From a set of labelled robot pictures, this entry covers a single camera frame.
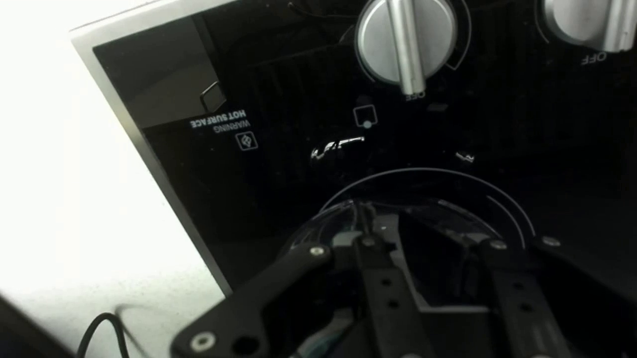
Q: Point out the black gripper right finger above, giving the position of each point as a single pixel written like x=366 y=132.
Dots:
x=563 y=305

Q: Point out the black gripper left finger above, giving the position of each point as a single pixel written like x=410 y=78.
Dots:
x=298 y=299

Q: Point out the silver cooktop knob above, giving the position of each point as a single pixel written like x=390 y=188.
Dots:
x=404 y=41
x=597 y=23

